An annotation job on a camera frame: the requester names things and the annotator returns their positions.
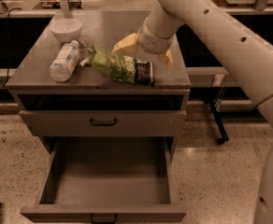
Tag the black drawer handle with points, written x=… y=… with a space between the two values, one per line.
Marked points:
x=102 y=123
x=103 y=219

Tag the black wheeled stand leg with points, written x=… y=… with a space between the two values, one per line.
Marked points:
x=224 y=137

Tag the green chip bag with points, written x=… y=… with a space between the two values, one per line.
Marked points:
x=115 y=66

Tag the black middle drawer handle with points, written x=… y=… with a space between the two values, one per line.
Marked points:
x=103 y=219

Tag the white ceramic bowl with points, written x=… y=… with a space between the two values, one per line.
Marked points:
x=66 y=30

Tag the grey open middle drawer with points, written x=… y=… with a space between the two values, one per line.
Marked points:
x=128 y=178

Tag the black top drawer handle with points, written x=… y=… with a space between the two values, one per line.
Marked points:
x=102 y=123

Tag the grey drawer cabinet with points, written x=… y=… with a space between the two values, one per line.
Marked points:
x=32 y=78

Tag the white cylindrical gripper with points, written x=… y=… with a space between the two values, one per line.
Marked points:
x=152 y=41

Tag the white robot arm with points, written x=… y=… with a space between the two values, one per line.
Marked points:
x=246 y=56

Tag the grey top drawer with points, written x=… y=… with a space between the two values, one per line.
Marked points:
x=103 y=115

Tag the clear plastic water bottle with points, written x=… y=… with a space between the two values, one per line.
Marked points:
x=63 y=66

